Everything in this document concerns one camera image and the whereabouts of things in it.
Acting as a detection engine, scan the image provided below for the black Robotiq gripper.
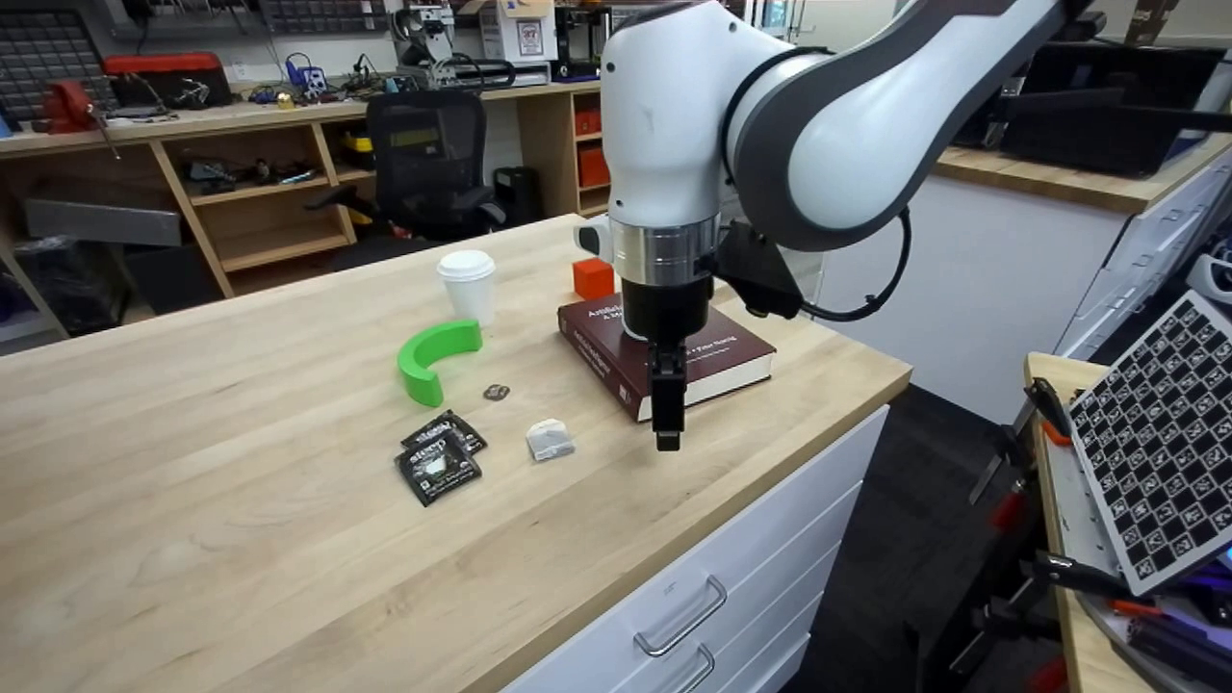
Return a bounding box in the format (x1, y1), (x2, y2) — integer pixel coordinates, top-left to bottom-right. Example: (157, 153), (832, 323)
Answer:
(619, 274), (716, 453)

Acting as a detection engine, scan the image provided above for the grey white teabag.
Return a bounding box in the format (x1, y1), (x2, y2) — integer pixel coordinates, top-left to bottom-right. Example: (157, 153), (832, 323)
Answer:
(518, 415), (578, 465)

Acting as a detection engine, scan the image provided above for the white lidded paper cup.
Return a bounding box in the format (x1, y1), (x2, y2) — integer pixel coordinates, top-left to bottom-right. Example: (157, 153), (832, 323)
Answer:
(435, 245), (501, 331)

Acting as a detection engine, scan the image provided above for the maroon hardcover book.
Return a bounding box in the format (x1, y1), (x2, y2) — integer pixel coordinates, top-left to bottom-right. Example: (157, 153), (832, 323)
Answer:
(555, 291), (781, 427)

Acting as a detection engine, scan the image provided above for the orange cube block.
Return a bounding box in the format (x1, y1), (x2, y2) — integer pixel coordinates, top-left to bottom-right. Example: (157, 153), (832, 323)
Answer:
(569, 252), (619, 304)

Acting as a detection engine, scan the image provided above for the white drawer cabinet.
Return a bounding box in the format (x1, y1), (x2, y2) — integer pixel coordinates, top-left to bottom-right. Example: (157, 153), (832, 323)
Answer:
(505, 405), (891, 693)

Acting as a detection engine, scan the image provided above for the black foil packet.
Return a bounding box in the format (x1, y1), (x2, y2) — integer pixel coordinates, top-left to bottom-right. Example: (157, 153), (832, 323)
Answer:
(393, 431), (485, 506)
(397, 406), (491, 461)

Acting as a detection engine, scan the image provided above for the green curved plastic piece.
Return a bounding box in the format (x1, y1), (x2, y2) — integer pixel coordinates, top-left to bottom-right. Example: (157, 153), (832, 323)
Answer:
(393, 315), (485, 413)

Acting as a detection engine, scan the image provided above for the tall orange storage bin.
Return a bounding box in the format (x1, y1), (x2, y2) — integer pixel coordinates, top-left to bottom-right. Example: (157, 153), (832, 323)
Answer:
(573, 141), (615, 192)

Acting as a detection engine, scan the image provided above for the black box under workbench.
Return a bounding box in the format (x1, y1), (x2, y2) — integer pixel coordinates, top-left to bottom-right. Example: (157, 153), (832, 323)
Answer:
(491, 164), (545, 229)

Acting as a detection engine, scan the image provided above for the long wooden workbench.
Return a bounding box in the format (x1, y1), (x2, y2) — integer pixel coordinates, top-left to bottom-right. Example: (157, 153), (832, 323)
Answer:
(0, 71), (615, 301)

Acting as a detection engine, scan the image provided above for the black office chair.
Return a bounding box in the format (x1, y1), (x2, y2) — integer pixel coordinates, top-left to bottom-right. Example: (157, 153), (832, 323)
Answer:
(333, 85), (513, 245)

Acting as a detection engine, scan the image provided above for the white cabinet with wood top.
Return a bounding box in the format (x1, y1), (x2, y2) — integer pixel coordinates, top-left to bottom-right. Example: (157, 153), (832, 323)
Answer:
(812, 141), (1232, 427)

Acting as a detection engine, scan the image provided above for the black red tripod stand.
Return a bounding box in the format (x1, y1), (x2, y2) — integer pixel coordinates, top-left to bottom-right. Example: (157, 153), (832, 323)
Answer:
(920, 379), (1068, 693)

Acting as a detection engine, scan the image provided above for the black white checkerboard panel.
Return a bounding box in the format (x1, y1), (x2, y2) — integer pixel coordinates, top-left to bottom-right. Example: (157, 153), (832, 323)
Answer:
(1063, 287), (1232, 601)

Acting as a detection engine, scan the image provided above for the black equipment on cabinet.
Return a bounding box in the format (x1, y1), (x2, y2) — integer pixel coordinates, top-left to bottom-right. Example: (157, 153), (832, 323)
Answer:
(956, 34), (1232, 180)

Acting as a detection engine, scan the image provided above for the grey flat board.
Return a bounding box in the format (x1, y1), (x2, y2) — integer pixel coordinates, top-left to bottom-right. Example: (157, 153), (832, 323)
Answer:
(19, 197), (184, 250)

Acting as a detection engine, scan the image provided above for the red black toolbox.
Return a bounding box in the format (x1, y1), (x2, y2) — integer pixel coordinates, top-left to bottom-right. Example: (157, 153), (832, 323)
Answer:
(100, 48), (237, 111)

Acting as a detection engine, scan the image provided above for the red bench vise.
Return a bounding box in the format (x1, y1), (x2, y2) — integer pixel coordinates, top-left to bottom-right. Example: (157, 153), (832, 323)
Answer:
(42, 78), (100, 133)

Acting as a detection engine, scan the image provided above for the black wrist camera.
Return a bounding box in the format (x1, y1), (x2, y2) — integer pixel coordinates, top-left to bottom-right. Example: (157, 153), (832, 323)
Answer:
(713, 227), (814, 323)

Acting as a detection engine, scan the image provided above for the silver drawer handle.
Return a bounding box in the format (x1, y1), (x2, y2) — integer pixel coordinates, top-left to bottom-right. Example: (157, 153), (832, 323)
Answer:
(658, 642), (718, 693)
(631, 572), (730, 663)

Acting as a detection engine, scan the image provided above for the black frame 3D printer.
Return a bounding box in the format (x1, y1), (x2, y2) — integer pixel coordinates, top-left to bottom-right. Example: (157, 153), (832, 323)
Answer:
(551, 0), (615, 85)

